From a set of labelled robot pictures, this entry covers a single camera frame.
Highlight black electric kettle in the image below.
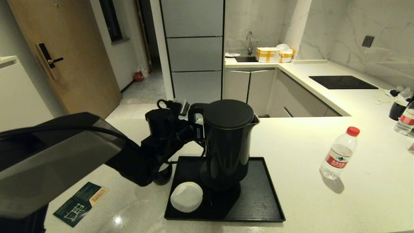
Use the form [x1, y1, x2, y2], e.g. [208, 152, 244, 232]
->
[188, 99, 260, 191]

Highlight black cup white inside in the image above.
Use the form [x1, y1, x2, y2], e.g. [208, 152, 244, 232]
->
[152, 162, 173, 186]

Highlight clear plastic water bottle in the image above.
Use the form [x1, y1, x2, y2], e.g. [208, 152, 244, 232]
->
[320, 127, 360, 180]
[394, 100, 414, 136]

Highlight black kettle power base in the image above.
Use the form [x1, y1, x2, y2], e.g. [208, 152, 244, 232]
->
[206, 181, 242, 208]

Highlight white round saucer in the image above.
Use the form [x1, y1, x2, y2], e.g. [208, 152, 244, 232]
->
[170, 182, 204, 213]

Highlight grey sink base cabinet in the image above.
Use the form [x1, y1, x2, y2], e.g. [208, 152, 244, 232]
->
[223, 68, 275, 118]

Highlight tall grey panel cabinet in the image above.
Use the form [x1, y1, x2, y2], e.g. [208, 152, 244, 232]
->
[159, 0, 225, 119]

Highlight chrome kitchen faucet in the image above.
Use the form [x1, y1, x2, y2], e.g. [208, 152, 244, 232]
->
[246, 31, 254, 56]

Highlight large yellow-taped cardboard box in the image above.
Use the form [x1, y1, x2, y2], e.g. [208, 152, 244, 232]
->
[256, 48, 280, 63]

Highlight black rectangular serving tray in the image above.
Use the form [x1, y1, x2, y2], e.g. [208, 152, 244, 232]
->
[164, 156, 286, 222]

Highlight grey counter drawer cabinet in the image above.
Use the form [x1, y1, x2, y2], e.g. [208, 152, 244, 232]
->
[268, 71, 342, 118]

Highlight small yellow-taped cardboard box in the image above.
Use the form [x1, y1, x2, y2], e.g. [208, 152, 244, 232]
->
[279, 50, 295, 63]

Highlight brown wooden door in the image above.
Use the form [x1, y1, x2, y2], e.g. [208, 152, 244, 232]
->
[7, 0, 123, 119]

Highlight dark green folded brochure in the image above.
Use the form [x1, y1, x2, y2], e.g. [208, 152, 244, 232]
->
[54, 182, 109, 227]

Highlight dark window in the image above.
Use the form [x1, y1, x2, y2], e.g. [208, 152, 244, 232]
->
[99, 0, 124, 43]

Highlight black induction cooktop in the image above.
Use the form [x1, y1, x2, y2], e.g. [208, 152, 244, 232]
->
[309, 76, 379, 90]

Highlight black mug white rim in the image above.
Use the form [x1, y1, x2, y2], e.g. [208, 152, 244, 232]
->
[389, 100, 408, 121]

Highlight crumpled clear wrappers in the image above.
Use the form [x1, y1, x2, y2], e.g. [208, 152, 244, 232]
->
[384, 86, 414, 102]

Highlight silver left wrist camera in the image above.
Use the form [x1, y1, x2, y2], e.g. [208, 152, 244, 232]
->
[173, 98, 190, 117]

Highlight black left camera cable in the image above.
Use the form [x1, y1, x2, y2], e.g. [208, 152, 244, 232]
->
[157, 99, 177, 112]

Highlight black door lock handle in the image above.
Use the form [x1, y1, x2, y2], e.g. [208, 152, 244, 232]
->
[36, 43, 64, 81]

